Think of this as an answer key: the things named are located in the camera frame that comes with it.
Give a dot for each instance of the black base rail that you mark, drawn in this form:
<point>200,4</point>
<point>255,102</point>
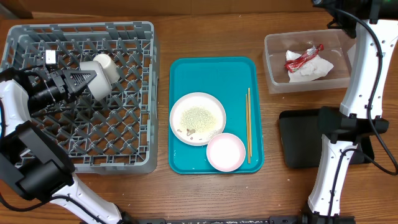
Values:
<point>285,219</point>

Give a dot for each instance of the grey bowl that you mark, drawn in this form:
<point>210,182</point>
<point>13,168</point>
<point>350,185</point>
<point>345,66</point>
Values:
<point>100,86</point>

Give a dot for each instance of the right wooden chopstick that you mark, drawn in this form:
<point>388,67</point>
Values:
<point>250,123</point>

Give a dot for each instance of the teal plastic tray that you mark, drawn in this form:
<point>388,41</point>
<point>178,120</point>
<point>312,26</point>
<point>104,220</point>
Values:
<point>227,79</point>

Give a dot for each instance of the clear plastic bin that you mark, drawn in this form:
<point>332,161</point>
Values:
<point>339,49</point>

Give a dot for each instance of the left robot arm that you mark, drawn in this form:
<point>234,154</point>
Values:
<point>33,165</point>

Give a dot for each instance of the white napkin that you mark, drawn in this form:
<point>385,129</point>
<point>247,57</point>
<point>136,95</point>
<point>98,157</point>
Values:
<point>312,70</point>

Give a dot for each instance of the large white plate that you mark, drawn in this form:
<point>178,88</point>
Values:
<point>196,118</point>

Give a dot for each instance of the small pink plate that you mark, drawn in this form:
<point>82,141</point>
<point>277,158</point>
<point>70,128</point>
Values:
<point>226,152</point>

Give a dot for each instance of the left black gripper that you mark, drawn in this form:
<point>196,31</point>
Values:
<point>68,76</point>

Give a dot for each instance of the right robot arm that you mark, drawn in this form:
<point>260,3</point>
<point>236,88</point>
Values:
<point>374,26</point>

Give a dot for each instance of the white cup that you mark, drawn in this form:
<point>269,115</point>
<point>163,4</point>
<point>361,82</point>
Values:
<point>109,67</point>

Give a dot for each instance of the grey plastic dish rack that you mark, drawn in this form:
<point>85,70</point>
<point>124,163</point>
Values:
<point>115,135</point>

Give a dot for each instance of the red snack wrapper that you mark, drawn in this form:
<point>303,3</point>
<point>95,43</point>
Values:
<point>294,65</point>

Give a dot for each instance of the black plastic tray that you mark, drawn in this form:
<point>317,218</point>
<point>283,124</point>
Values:
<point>298,140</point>

